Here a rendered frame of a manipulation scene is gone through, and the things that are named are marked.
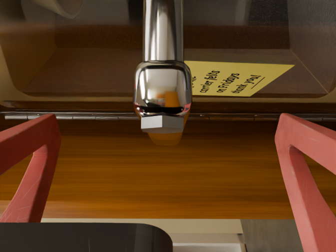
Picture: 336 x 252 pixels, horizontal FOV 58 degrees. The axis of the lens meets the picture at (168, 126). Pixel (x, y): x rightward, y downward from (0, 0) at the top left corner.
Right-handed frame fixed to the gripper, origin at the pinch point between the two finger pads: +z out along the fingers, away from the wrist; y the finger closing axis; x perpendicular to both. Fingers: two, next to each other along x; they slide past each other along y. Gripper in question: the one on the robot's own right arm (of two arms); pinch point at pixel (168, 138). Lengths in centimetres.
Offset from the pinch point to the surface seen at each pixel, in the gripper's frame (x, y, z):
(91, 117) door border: 11.9, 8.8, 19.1
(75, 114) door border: 11.1, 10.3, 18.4
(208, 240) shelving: 97, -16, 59
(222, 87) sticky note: 3.4, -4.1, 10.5
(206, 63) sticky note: -0.1, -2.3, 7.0
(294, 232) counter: 46, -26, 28
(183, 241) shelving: 97, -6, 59
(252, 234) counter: 72, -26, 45
